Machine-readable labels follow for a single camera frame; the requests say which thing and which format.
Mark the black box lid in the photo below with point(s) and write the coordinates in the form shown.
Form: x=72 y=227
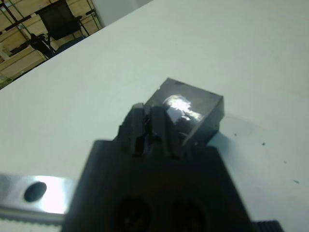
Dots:
x=193 y=108

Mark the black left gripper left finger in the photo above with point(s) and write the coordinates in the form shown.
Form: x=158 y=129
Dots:
x=135 y=130

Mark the black chair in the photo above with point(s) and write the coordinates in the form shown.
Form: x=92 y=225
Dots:
x=61 y=21

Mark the black jointed stand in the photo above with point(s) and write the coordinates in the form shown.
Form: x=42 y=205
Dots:
x=41 y=46

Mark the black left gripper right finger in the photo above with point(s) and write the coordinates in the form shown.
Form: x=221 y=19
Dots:
x=163 y=130

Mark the wooden cabinet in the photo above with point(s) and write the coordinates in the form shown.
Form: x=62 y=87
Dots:
x=14 y=55

